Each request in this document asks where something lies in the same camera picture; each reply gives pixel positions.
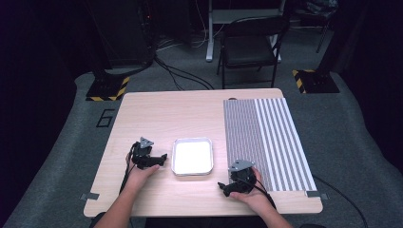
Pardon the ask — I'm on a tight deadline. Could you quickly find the right hand-held gripper cable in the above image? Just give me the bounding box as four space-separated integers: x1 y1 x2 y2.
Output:
236 176 278 211

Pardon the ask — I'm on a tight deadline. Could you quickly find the left hand-held gripper cable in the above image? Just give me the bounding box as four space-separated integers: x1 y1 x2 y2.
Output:
119 142 141 195

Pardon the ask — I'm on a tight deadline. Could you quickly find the white desk frame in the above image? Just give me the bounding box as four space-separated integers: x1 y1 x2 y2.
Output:
204 0 287 63

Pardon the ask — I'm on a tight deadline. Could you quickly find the dark equipment cabinet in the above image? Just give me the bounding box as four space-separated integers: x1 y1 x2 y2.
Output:
85 0 157 69

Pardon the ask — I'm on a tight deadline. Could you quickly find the black floor cable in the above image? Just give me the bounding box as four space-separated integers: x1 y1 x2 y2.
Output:
312 174 369 228
154 56 215 91

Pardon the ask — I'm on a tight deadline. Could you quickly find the white square tray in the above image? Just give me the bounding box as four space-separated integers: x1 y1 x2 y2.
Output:
170 137 215 177

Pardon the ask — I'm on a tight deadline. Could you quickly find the grey striped placemat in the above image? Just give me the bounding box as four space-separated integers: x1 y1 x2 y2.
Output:
222 97 318 193

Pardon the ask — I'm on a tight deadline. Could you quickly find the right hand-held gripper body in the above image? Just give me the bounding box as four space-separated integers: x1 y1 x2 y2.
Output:
227 159 258 195

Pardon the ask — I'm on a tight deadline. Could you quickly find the black stand base striped tape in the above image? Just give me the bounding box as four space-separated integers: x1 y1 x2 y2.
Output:
86 71 130 103
291 68 341 95

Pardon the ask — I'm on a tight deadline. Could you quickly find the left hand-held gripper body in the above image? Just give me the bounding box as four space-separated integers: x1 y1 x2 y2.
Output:
130 136 162 170

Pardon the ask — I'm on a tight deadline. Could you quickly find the hand-held gripper cable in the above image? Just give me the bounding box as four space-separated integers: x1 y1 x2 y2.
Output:
119 142 141 195
236 176 278 211

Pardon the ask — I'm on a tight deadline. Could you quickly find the person's left hand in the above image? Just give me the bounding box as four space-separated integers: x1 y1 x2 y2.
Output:
125 151 162 191

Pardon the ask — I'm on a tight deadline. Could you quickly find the person's right hand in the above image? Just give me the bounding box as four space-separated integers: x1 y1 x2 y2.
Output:
229 166 274 214

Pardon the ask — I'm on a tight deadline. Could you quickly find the grey tape piece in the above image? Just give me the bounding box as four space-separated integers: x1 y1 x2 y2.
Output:
79 191 101 201
305 190 330 200

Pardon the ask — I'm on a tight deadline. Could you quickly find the black folding chair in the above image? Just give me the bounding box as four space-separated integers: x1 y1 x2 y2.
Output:
216 15 291 90

